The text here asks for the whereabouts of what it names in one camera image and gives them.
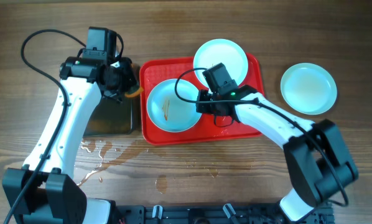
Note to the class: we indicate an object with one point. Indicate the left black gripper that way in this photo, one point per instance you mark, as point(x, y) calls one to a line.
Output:
point(131, 76)

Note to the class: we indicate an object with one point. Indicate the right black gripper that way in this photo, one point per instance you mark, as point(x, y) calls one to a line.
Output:
point(203, 107)

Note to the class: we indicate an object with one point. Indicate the orange green scrub sponge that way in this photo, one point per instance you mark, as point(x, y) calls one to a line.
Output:
point(134, 92)

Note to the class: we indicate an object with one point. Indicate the light blue plate bottom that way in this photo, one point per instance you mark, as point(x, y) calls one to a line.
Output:
point(166, 109)

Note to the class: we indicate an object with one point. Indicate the light blue plate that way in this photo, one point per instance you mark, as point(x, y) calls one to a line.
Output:
point(223, 51)
point(166, 109)
point(308, 88)

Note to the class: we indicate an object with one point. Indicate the light blue plate top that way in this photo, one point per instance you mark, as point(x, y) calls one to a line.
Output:
point(223, 51)

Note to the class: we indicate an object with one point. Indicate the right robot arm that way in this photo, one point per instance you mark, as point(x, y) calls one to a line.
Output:
point(318, 161)

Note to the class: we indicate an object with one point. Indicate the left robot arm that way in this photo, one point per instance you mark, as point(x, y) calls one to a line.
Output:
point(43, 190)

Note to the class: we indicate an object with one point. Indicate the red serving tray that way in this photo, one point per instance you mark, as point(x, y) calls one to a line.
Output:
point(207, 129)

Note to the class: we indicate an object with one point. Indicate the black water tray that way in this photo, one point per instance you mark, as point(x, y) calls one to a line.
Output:
point(112, 117)

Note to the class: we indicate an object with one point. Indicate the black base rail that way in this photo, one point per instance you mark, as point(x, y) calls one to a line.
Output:
point(265, 213)

